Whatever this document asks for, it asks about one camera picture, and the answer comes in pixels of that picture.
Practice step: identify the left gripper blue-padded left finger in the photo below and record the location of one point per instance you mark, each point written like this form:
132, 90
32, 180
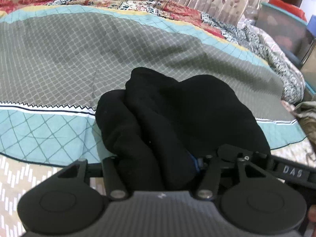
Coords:
81, 171

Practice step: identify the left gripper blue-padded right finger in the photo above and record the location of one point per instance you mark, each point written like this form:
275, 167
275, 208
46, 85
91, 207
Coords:
220, 173

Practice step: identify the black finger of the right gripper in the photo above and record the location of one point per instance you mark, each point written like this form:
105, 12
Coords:
278, 167

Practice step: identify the black pants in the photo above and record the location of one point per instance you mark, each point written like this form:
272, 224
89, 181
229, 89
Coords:
158, 127

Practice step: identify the olive crumpled garment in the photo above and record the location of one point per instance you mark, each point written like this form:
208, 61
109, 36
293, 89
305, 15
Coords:
305, 114

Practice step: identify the cardboard box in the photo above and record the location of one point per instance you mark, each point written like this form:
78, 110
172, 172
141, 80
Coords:
309, 71

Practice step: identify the patterned teal grey bedsheet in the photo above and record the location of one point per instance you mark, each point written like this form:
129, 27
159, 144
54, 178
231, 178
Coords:
57, 62

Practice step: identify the black white patterned cloth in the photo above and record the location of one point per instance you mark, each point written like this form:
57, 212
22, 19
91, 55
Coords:
261, 44

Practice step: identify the teal rimmed storage bin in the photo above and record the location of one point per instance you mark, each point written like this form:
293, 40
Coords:
288, 31

